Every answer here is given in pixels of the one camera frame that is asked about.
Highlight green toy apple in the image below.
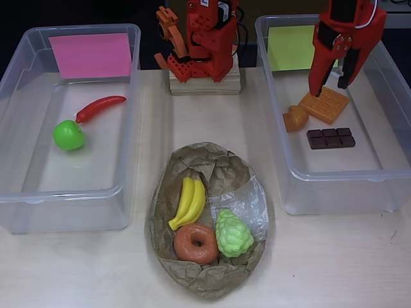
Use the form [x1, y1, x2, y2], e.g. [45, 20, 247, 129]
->
[52, 120, 86, 152]

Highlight red toy chili pepper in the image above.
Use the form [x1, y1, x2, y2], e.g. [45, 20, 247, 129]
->
[75, 95, 127, 124]

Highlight black base cable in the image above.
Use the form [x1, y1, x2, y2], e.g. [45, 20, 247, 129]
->
[236, 12, 250, 46]

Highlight pink paper label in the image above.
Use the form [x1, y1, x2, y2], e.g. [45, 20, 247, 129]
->
[48, 33, 133, 80]

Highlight clear plastic film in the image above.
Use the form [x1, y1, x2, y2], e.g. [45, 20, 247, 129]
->
[208, 175, 269, 244]

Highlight brown toy chocolate bar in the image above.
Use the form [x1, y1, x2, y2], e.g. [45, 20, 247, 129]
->
[306, 127, 356, 151]

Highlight light green toy grapes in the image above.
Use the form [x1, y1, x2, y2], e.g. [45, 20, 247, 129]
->
[215, 209, 255, 258]

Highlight crumpled brown paper bag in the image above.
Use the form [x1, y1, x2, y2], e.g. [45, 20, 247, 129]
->
[148, 142, 275, 301]

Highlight orange toy croissant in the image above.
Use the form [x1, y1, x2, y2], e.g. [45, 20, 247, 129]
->
[282, 105, 311, 133]

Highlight wooden base block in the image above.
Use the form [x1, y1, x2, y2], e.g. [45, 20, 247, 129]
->
[169, 53, 241, 96]

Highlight brown toy donut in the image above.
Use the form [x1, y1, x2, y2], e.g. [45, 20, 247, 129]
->
[173, 223, 219, 265]

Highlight white red servo cable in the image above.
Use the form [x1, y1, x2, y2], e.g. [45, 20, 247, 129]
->
[354, 0, 380, 28]

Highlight yellow-green paper label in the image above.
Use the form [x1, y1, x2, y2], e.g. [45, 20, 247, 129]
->
[267, 25, 340, 72]

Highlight white background furniture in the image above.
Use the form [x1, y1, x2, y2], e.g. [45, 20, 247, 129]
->
[369, 0, 411, 30]

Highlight orange toy waffle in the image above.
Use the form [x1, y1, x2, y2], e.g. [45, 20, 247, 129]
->
[298, 85, 351, 125]

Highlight yellow toy banana bunch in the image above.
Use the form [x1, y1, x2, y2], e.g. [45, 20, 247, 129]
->
[168, 176, 206, 231]

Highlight clear plastic bin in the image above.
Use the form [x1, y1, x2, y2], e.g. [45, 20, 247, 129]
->
[0, 23, 142, 234]
[255, 13, 411, 216]

